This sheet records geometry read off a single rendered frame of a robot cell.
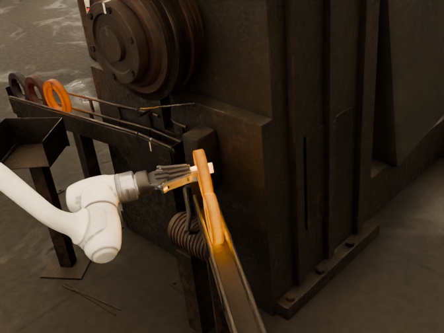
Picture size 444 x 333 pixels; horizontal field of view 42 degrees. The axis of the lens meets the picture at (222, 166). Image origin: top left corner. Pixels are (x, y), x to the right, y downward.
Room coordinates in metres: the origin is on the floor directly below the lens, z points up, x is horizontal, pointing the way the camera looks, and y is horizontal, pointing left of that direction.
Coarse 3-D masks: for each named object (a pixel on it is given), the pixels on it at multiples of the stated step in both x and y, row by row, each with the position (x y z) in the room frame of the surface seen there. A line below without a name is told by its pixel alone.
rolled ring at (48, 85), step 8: (48, 80) 2.49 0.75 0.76; (56, 80) 2.47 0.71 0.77; (48, 88) 2.49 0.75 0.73; (56, 88) 2.42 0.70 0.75; (64, 88) 2.43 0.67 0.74; (48, 96) 2.51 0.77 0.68; (64, 96) 2.40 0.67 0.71; (48, 104) 2.51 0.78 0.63; (56, 104) 2.50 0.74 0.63; (64, 104) 2.40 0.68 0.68
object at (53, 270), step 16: (0, 128) 2.17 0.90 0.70; (16, 128) 2.22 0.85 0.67; (32, 128) 2.20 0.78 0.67; (48, 128) 2.19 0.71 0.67; (64, 128) 2.16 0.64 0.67; (0, 144) 2.14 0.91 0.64; (16, 144) 2.22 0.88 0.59; (32, 144) 2.20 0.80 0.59; (48, 144) 2.01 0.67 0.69; (64, 144) 2.13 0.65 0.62; (0, 160) 2.10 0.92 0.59; (16, 160) 2.08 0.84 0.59; (32, 160) 2.05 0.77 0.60; (48, 160) 1.98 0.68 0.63; (32, 176) 2.07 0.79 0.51; (48, 176) 2.09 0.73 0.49; (48, 192) 2.06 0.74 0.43; (64, 240) 2.06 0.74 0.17; (64, 256) 2.07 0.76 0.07; (80, 256) 2.13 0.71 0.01; (48, 272) 2.04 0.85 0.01; (64, 272) 2.03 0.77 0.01; (80, 272) 2.02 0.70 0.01
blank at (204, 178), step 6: (198, 150) 1.52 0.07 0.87; (198, 156) 1.48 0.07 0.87; (204, 156) 1.48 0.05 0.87; (198, 162) 1.46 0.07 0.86; (204, 162) 1.46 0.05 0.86; (198, 168) 1.45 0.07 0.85; (204, 168) 1.45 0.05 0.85; (198, 174) 1.46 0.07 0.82; (204, 174) 1.44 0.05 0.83; (198, 180) 1.52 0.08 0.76; (204, 180) 1.43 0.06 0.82; (210, 180) 1.43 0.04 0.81; (204, 186) 1.42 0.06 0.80; (210, 186) 1.43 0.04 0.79; (204, 192) 1.43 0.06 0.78; (210, 192) 1.43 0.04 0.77
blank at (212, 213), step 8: (208, 200) 1.36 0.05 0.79; (216, 200) 1.35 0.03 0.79; (208, 208) 1.33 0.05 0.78; (216, 208) 1.33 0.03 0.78; (208, 216) 1.33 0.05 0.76; (216, 216) 1.31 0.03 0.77; (208, 224) 1.38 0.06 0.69; (216, 224) 1.30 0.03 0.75; (216, 232) 1.29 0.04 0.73; (216, 240) 1.30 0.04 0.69
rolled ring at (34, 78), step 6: (30, 78) 2.59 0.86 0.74; (36, 78) 2.58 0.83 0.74; (30, 84) 2.63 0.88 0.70; (36, 84) 2.56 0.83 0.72; (42, 84) 2.56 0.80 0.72; (30, 90) 2.64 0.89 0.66; (42, 90) 2.54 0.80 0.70; (30, 96) 2.64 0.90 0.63; (36, 96) 2.65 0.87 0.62; (42, 96) 2.54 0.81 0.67; (36, 102) 2.62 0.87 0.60; (42, 102) 2.62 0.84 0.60
